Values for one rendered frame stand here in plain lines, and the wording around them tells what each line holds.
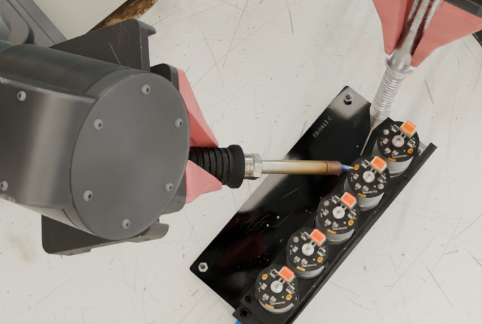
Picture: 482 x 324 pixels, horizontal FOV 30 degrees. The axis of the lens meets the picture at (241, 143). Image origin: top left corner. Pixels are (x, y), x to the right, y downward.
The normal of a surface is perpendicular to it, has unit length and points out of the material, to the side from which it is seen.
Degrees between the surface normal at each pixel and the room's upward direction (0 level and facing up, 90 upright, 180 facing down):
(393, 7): 90
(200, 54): 0
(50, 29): 34
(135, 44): 30
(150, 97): 63
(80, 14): 0
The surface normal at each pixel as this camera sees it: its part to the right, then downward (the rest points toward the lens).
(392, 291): -0.04, -0.25
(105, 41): -0.53, -0.17
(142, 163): 0.80, 0.22
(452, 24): -0.49, 0.85
